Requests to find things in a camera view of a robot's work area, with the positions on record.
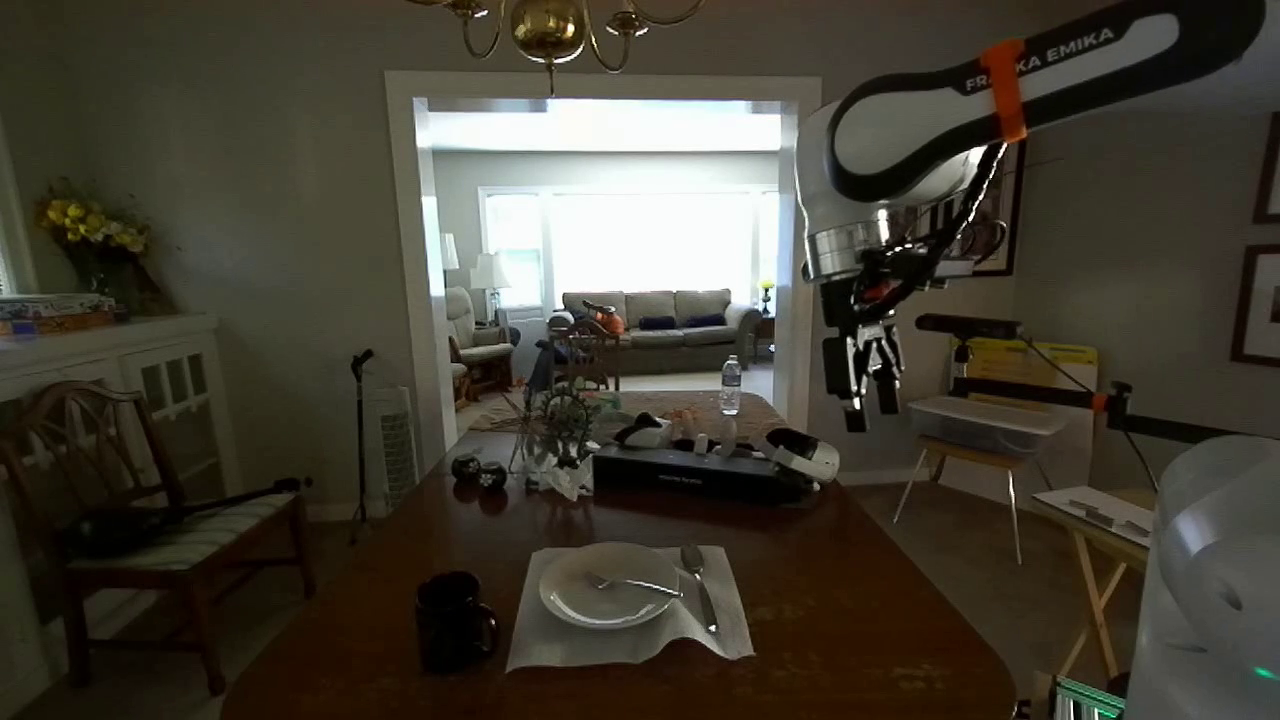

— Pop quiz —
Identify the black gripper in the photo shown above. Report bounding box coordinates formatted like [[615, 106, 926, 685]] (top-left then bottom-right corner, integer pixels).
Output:
[[815, 315, 909, 442]]

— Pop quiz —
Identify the silver metal spoon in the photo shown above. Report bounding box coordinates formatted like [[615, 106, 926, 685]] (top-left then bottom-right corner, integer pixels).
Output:
[[674, 542, 722, 641]]

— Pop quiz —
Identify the black and white gadget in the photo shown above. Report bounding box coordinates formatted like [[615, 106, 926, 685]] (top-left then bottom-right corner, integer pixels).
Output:
[[762, 423, 846, 489]]

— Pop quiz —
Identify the white folding tray table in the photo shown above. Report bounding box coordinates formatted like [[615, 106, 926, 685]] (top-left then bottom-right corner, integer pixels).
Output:
[[889, 388, 1072, 567]]

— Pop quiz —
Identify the clear plastic water bottle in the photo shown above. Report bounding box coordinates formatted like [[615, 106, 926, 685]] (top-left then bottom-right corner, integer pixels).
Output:
[[714, 353, 748, 423]]

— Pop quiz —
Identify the yellow board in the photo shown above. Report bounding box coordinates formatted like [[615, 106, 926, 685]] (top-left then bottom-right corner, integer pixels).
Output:
[[965, 338, 1107, 403]]

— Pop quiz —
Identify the long black case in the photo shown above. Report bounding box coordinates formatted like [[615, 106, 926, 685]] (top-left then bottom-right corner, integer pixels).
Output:
[[590, 431, 815, 507]]

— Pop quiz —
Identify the grey sofa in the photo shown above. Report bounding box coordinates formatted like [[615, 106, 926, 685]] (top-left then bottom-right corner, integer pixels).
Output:
[[556, 283, 771, 381]]

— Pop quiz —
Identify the wooden folding stand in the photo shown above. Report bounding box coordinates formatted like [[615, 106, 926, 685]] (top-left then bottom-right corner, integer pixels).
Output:
[[1031, 480, 1161, 688]]

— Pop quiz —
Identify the orange cushion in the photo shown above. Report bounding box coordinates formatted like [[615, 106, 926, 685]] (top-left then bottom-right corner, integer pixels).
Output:
[[578, 301, 633, 343]]

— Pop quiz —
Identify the bright living room window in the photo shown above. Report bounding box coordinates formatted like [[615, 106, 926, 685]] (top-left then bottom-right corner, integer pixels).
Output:
[[474, 183, 783, 314]]

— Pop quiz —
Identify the small potted plant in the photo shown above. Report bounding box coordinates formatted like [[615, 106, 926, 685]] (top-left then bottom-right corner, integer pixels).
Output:
[[519, 378, 609, 504]]

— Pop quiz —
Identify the white round plate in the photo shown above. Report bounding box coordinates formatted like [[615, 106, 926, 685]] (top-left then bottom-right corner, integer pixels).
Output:
[[533, 542, 686, 632]]

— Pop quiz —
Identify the green lit robot stand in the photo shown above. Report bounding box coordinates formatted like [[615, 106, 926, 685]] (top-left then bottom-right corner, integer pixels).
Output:
[[1048, 674, 1130, 720]]

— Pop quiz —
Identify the upholstered armchair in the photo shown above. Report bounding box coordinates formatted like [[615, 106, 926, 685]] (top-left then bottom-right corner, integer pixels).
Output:
[[445, 283, 523, 408]]

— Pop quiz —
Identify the white paper napkin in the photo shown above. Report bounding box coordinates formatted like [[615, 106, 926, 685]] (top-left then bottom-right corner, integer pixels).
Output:
[[504, 542, 759, 674]]

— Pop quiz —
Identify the white table lamp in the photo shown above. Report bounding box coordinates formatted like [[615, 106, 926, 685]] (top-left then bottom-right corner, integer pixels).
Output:
[[464, 250, 519, 328]]

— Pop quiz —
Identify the black mug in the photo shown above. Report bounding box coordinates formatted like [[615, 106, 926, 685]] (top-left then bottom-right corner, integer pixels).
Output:
[[410, 567, 507, 677]]

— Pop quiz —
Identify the brass chandelier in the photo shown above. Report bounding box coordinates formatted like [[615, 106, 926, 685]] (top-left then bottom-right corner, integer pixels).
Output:
[[404, 0, 704, 80]]

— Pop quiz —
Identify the thin black stand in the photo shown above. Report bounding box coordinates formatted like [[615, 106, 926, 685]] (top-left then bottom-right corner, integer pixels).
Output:
[[345, 343, 379, 546]]

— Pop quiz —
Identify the white built-in cabinet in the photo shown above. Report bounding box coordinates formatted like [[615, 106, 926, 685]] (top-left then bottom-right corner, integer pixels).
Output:
[[0, 314, 248, 685]]

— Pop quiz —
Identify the dark wooden chair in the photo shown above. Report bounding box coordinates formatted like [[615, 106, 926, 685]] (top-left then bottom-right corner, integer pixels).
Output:
[[0, 378, 322, 701]]

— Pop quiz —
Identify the yellow flower bouquet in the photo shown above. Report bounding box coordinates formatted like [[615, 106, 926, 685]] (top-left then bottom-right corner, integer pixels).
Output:
[[34, 182, 170, 321]]

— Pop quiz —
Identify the low tray with papers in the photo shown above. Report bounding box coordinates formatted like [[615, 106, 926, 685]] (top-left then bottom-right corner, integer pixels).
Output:
[[0, 288, 128, 339]]

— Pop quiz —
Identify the wrist mounted camera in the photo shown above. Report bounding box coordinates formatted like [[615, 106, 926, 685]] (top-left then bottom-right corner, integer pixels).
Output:
[[815, 244, 937, 334]]

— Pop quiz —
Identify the black stereo camera bar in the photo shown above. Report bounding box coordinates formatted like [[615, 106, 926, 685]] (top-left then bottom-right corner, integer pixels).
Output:
[[910, 314, 1025, 343]]

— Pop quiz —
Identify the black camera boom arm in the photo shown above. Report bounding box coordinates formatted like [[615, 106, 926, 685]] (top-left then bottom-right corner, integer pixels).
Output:
[[943, 334, 1262, 454]]

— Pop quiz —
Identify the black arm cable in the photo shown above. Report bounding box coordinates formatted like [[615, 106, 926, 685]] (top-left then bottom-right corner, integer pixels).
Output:
[[922, 132, 1013, 277]]

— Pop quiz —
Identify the orange tape strap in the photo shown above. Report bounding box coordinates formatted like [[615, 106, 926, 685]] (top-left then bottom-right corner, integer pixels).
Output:
[[981, 36, 1035, 149]]

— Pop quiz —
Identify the white wall vent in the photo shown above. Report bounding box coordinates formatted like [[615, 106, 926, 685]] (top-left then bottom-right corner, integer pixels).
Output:
[[374, 395, 421, 511]]

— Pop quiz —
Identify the white doorway frame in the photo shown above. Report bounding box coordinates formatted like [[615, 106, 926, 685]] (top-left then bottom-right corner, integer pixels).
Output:
[[385, 70, 829, 501]]

